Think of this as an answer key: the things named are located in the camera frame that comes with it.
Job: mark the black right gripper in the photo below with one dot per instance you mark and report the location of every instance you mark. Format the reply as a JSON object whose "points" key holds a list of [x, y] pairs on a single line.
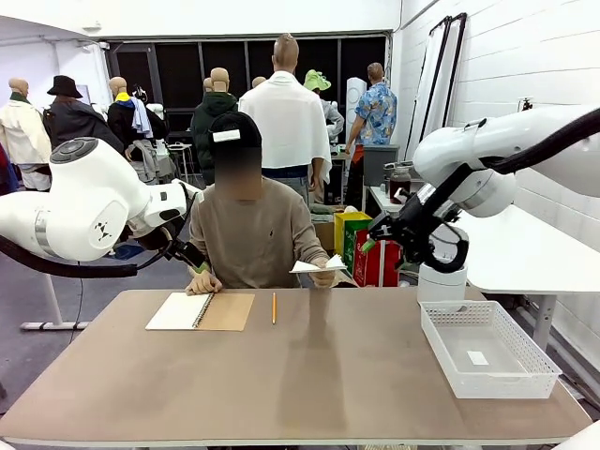
{"points": [[419, 225]]}

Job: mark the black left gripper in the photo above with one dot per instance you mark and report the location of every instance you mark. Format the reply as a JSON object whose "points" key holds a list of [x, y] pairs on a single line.
{"points": [[161, 239]]}

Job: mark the spiral notebook with brown cover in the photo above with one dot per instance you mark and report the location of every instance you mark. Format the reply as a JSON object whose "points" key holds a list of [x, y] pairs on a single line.
{"points": [[225, 311]]}

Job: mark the white paper sheet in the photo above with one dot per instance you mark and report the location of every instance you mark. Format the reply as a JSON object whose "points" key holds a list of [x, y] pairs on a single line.
{"points": [[314, 267]]}

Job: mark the yellow pencil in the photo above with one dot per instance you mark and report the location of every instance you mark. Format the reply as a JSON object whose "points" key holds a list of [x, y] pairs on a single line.
{"points": [[274, 309]]}

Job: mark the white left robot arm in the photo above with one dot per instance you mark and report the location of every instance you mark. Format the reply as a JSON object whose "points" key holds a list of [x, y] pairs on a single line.
{"points": [[94, 197]]}

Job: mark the person's left forearm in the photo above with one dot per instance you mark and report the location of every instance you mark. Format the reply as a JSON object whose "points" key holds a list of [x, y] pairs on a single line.
{"points": [[311, 248]]}

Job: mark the person's right forearm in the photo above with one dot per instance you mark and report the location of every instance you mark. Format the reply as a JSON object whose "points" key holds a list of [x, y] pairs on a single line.
{"points": [[199, 244]]}

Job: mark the person's right hand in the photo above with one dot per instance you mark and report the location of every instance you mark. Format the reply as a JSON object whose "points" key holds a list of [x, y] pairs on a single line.
{"points": [[204, 283]]}

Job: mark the person's left hand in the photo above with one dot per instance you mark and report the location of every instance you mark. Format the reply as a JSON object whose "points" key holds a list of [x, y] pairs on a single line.
{"points": [[324, 280]]}

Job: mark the small white side table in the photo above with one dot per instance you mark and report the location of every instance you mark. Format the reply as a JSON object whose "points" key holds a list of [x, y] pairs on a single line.
{"points": [[379, 199]]}

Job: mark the yellow and green bag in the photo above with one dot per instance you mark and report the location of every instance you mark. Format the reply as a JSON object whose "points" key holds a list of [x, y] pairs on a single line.
{"points": [[347, 234]]}

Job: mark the red bag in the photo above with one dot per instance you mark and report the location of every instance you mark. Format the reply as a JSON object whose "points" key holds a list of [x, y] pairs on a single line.
{"points": [[375, 272]]}

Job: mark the glass jar with dark liquid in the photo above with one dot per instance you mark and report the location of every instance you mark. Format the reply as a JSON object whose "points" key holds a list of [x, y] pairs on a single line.
{"points": [[398, 180]]}

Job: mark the brown cardboard box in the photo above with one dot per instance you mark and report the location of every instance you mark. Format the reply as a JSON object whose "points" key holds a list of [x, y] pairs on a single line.
{"points": [[324, 236]]}

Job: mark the folded grey-green cloth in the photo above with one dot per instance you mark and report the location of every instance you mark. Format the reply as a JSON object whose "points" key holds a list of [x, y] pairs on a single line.
{"points": [[325, 213]]}

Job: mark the person in beige sweater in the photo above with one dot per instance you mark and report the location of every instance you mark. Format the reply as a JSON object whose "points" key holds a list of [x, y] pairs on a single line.
{"points": [[253, 234]]}

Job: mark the grey box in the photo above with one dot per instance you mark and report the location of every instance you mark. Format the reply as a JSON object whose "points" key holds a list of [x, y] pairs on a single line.
{"points": [[379, 164]]}

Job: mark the mannequin legs in light jeans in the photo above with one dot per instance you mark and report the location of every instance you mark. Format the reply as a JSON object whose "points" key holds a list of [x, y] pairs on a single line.
{"points": [[147, 159]]}

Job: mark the mannequin in blue floral shirt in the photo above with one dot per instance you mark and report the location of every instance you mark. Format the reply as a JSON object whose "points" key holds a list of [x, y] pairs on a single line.
{"points": [[377, 117]]}

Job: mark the mannequin in dark green hoodie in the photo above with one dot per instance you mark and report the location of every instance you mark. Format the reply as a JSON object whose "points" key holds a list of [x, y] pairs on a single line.
{"points": [[206, 126]]}

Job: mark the black cap with white label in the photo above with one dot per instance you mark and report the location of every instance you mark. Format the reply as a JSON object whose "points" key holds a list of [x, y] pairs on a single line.
{"points": [[234, 124]]}

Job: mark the tall white cylinder appliance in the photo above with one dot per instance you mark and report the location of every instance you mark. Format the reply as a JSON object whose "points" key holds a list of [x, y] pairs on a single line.
{"points": [[356, 98]]}

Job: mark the tall mannequin with white cloth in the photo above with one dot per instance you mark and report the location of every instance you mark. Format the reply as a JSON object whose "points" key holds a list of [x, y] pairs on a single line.
{"points": [[290, 122]]}

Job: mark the black-framed white panel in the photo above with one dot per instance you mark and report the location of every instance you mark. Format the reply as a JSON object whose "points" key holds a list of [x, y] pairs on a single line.
{"points": [[429, 94], [450, 84]]}

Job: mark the small white label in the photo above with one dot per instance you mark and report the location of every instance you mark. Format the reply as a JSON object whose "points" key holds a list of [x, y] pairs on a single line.
{"points": [[478, 358]]}

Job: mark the mannequin with yellow collar jacket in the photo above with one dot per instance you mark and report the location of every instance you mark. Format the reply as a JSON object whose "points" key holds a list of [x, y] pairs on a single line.
{"points": [[124, 117]]}

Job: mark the large white table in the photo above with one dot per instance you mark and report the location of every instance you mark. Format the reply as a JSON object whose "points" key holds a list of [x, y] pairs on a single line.
{"points": [[539, 253]]}

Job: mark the mannequin with green hat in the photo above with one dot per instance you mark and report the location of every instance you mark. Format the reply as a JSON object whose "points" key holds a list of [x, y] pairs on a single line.
{"points": [[319, 82]]}

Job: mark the bare mannequin head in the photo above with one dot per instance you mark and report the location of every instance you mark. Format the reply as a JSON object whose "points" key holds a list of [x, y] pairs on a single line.
{"points": [[259, 83], [207, 85]]}

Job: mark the mannequin with black hat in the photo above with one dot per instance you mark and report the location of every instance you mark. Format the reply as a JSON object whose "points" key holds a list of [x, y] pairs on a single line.
{"points": [[77, 119]]}

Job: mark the black tripod stand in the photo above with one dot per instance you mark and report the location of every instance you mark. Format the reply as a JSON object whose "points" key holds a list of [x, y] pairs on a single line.
{"points": [[526, 104]]}

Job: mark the white perforated plastic basket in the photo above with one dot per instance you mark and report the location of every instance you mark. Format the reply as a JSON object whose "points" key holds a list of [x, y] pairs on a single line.
{"points": [[515, 377]]}

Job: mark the mannequin in cream jacket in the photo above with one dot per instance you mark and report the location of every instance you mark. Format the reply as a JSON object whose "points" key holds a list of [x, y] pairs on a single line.
{"points": [[23, 131]]}

